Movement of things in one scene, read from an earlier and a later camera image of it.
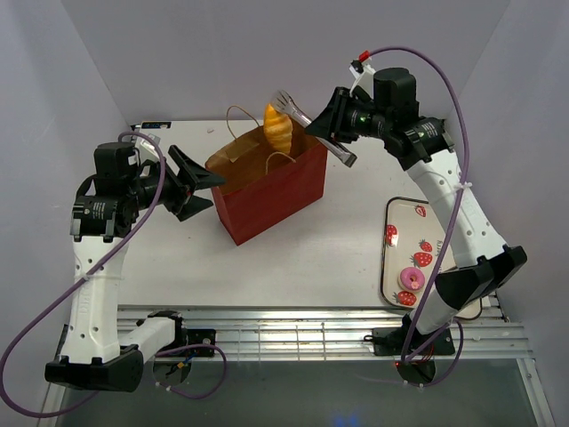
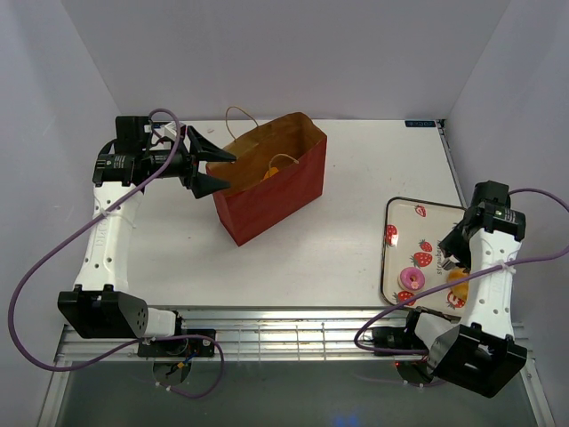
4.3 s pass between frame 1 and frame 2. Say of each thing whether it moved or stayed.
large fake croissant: moved
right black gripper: moved
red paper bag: stayed
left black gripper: moved
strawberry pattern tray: stayed
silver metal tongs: moved
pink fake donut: stayed
